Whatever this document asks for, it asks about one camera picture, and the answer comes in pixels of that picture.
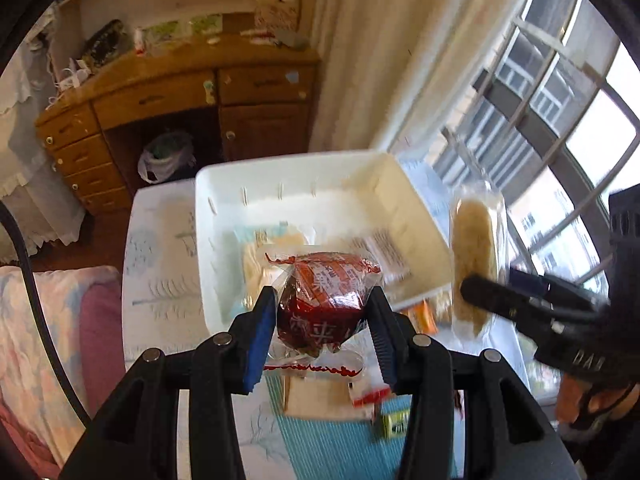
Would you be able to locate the pink floral blanket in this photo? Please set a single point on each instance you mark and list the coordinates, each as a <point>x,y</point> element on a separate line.
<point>30,350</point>

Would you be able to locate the bin with plastic bag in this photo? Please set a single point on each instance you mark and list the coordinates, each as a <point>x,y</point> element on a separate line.
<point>165,157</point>

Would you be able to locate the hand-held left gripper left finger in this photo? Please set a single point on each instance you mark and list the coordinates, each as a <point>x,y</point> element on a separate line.
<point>260,340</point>

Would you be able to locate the cream curtain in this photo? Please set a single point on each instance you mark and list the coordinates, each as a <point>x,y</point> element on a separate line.
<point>400,35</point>

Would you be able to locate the orange snack packet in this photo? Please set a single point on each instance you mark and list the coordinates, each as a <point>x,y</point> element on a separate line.
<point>424,317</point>

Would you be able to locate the red white snack packet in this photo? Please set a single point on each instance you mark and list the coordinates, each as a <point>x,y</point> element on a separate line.
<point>370,396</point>

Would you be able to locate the green picture cards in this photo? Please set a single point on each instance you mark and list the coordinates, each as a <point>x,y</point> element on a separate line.
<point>175,30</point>

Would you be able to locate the metal window grille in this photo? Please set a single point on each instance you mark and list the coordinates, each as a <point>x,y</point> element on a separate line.
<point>537,35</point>

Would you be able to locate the round rice cracker packet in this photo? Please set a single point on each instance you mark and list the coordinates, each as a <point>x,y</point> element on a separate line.
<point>260,260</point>

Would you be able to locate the patterned box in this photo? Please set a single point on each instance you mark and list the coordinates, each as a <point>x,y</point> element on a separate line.
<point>277,10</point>

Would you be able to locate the teal striped placemat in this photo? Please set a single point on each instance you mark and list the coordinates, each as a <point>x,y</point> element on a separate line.
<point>320,440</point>

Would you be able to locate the wooden desk with hutch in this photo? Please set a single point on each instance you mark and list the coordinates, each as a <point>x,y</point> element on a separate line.
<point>165,95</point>

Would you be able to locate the small green yellow packet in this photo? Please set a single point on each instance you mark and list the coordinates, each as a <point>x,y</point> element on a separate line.
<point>392,422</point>

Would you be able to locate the white lace cloth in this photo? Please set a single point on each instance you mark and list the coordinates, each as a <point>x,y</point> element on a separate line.
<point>30,185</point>

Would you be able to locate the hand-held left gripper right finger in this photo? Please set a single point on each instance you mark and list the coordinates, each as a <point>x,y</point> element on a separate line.
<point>382,345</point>

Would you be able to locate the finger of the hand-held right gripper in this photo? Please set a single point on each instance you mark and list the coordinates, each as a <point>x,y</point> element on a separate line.
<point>535,282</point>
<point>500,297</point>

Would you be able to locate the white plastic bin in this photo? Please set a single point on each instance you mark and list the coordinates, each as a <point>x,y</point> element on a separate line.
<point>300,195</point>

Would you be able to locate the long rice cake packet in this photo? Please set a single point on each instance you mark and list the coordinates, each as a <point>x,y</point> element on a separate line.
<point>472,240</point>

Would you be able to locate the small red white bottle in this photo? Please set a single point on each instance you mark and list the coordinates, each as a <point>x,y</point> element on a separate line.
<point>139,41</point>

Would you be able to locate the tan snack packet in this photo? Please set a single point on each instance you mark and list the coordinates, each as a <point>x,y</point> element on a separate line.
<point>320,397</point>

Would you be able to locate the dark patterned tray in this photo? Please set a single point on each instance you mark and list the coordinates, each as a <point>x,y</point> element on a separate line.
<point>102,42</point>

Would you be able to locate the dark red snack packet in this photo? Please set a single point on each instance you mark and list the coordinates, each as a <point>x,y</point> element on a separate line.
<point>320,305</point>

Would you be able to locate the white label snack packet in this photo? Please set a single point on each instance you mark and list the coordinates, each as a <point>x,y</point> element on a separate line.
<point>387,255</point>

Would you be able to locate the person's right hand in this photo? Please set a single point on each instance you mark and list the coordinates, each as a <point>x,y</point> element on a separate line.
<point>570,400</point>

